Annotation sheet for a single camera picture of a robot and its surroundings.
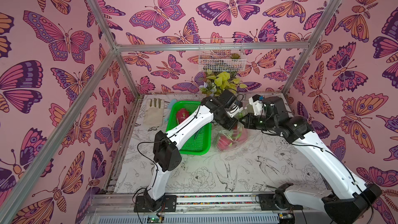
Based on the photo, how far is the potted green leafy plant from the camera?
94 centimetres

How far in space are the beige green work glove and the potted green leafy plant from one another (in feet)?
1.17

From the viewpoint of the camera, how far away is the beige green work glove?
3.48 feet
